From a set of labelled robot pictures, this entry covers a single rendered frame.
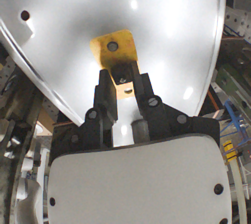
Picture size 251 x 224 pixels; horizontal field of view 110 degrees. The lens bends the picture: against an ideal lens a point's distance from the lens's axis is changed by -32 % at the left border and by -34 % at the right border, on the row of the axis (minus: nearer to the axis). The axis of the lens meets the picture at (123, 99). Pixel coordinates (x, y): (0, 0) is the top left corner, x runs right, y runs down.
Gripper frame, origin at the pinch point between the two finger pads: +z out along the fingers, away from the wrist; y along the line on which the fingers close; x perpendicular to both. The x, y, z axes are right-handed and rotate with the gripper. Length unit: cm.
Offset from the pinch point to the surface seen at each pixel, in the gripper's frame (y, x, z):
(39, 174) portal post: -331, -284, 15
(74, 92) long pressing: -6.3, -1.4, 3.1
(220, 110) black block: 19.0, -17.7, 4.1
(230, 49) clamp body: 17.7, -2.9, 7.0
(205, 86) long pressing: 11.1, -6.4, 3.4
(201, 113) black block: 13.9, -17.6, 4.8
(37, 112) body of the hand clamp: -13.1, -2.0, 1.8
